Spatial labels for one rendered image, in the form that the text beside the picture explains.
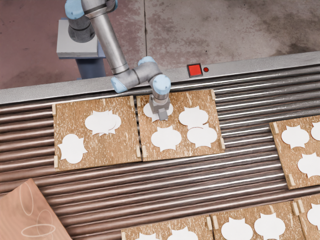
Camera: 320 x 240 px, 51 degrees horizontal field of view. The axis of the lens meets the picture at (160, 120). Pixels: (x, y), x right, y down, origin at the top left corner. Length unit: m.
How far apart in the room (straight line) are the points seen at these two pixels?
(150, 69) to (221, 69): 0.56
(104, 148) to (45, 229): 0.45
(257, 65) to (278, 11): 1.58
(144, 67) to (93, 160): 0.52
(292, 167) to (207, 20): 1.84
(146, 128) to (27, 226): 0.70
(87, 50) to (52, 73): 1.08
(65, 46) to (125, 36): 1.19
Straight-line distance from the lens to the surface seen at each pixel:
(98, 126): 1.69
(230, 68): 1.93
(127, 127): 1.69
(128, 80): 1.46
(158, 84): 1.43
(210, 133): 1.71
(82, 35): 1.92
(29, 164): 1.74
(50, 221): 1.54
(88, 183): 1.66
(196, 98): 1.78
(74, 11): 1.80
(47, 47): 3.10
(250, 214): 1.69
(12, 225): 1.59
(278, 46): 3.28
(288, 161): 1.81
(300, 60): 2.11
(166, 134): 1.68
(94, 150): 1.67
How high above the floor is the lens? 2.53
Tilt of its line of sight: 69 degrees down
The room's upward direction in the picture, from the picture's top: 10 degrees clockwise
